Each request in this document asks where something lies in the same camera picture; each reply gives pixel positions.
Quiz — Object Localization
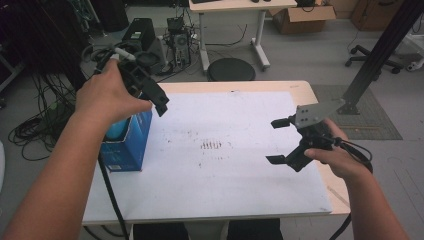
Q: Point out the dark curtain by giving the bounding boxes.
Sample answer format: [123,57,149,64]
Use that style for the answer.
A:
[0,0,91,91]

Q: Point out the grey angular device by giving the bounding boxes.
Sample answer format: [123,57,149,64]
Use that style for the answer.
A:
[134,35,168,76]

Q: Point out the white desk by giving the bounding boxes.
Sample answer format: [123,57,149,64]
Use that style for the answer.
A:
[188,0,298,73]

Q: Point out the white device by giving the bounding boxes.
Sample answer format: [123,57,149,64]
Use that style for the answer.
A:
[404,33,424,73]

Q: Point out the closed cardboard box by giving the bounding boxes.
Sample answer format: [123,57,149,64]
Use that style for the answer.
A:
[349,0,406,33]

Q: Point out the bundle of black cables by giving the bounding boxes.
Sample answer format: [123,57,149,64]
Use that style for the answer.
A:
[8,73,78,163]

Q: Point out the person's left hand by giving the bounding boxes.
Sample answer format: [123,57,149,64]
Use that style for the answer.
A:
[73,59,154,127]

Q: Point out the open cardboard box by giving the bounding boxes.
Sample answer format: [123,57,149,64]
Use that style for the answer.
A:
[268,4,337,35]

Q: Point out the round black stool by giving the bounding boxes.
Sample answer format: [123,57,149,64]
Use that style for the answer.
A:
[206,57,257,83]

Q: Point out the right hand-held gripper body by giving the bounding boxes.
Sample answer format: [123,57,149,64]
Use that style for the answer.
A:
[285,99,346,173]

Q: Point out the thin black floor cable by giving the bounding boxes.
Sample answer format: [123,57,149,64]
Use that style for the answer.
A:
[204,23,249,48]

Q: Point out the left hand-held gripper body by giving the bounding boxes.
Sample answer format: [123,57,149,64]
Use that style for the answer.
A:
[94,45,151,100]

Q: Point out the blue cardboard box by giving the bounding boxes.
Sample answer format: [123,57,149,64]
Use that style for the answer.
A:
[99,109,153,173]

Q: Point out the black box with label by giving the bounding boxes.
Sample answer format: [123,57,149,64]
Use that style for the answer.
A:
[121,17,157,53]

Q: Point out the black office chair base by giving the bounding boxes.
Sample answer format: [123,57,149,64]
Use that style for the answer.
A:
[344,44,404,75]

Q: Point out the grey floor mat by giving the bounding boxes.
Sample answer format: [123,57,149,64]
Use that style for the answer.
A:
[311,84,404,141]

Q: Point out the black metal stand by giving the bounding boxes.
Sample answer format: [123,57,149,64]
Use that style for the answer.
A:
[336,0,424,116]

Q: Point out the person's right hand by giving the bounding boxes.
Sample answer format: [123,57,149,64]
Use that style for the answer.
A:
[304,117,372,182]

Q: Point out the wooden table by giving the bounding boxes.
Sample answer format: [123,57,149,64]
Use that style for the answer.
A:
[81,80,352,232]

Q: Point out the black computer tower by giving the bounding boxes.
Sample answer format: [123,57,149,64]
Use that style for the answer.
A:
[166,16,193,68]

